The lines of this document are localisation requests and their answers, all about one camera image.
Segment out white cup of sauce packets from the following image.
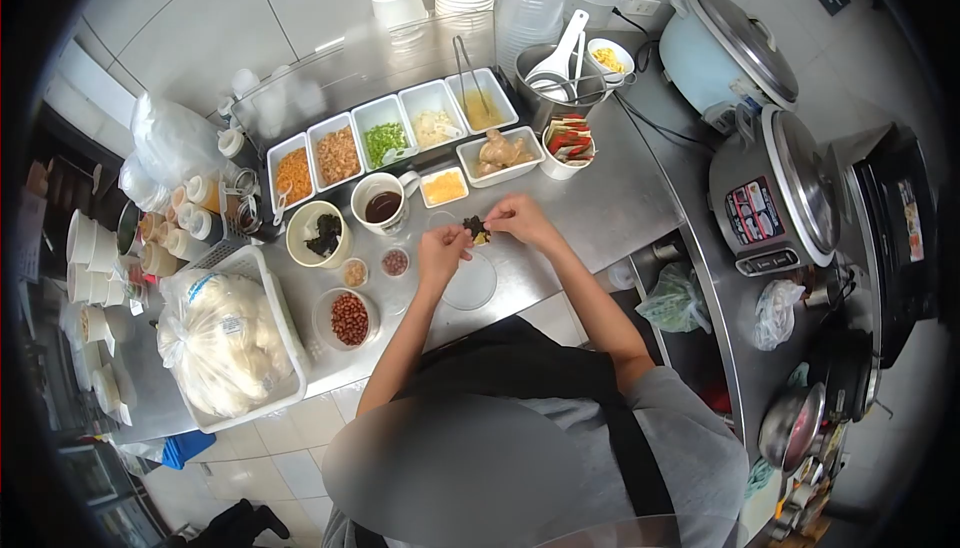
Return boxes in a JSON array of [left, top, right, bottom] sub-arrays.
[[540, 113, 597, 182]]

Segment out black pot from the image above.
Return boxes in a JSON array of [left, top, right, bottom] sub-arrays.
[[806, 323, 882, 425]]

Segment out person's legs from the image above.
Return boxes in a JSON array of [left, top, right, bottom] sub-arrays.
[[168, 498, 291, 548]]

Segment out white plastic bag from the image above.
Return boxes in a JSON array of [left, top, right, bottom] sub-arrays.
[[753, 278, 807, 353]]

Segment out white container of beige chunks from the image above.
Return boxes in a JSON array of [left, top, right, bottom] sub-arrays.
[[456, 125, 546, 189]]

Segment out white plastic basket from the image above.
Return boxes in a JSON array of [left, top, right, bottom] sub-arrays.
[[153, 245, 310, 435]]

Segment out stack of clear plastic tubs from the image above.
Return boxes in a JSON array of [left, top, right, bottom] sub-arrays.
[[495, 0, 567, 84]]

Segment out clear plastic bags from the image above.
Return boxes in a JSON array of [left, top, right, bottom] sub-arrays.
[[117, 92, 230, 213]]

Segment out person's left hand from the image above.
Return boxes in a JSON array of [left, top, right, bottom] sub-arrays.
[[416, 223, 476, 289]]

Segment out small white bowl of corn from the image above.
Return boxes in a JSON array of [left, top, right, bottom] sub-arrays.
[[586, 37, 637, 89]]

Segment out single white paper bowl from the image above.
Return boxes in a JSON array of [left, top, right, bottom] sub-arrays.
[[369, 0, 429, 30]]

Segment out white container of yellow sauce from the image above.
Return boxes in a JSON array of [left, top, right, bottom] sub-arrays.
[[444, 67, 520, 136]]

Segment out white container of orange bits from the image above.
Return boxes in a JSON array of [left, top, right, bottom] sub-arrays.
[[266, 131, 319, 212]]

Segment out white rice scoop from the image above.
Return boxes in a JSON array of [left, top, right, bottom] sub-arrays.
[[524, 8, 591, 103]]

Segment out clear acrylic shield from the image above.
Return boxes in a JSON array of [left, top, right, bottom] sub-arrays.
[[231, 9, 498, 155]]

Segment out stacks of white cups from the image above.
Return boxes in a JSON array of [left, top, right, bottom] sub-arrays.
[[65, 208, 129, 306]]

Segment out steel pot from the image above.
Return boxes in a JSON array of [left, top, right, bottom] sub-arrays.
[[514, 43, 609, 134]]

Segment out green plastic bag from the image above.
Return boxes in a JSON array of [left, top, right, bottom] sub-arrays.
[[635, 261, 714, 336]]

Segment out white container of green onion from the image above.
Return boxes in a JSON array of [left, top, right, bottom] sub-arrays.
[[350, 94, 418, 172]]

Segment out paper bowl with seaweed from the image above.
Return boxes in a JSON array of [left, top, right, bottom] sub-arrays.
[[285, 200, 354, 270]]

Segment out black appliance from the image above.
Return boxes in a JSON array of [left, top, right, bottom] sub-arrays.
[[828, 122, 942, 371]]

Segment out round clear plastic lid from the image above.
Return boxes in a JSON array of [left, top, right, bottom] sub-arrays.
[[441, 249, 498, 312]]

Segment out steel bowl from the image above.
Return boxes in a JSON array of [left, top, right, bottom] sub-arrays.
[[757, 381, 847, 474]]

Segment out blue cloth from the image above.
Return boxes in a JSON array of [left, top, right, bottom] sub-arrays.
[[160, 429, 218, 471]]

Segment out bag of white buns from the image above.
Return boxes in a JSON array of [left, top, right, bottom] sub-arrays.
[[156, 270, 295, 419]]

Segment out silver rice cooker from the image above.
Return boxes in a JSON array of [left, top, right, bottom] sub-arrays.
[[708, 104, 846, 278]]

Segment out person's body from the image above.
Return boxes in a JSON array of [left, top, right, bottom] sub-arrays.
[[322, 315, 752, 548]]

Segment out clear tub of peanuts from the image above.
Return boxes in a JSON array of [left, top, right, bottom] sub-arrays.
[[312, 287, 381, 353]]

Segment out metal tongs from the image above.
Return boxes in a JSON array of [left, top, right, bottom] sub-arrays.
[[450, 34, 492, 119]]

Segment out light blue rice cooker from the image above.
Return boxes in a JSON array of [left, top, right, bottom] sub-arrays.
[[658, 0, 801, 135]]

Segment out person's left fingers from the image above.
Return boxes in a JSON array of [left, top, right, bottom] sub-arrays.
[[437, 224, 476, 253]]

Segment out small square yellow-filled container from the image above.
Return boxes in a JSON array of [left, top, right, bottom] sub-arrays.
[[419, 166, 471, 209]]

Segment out white container of tan bits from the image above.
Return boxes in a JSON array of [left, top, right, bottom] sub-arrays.
[[306, 112, 367, 194]]

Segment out group of squeeze bottles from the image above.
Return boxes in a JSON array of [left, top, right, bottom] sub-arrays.
[[137, 171, 260, 279]]

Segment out white cup of dark sauce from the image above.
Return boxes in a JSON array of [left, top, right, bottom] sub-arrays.
[[350, 170, 421, 237]]

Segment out person's right hand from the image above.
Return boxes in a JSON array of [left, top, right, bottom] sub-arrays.
[[483, 193, 563, 249]]

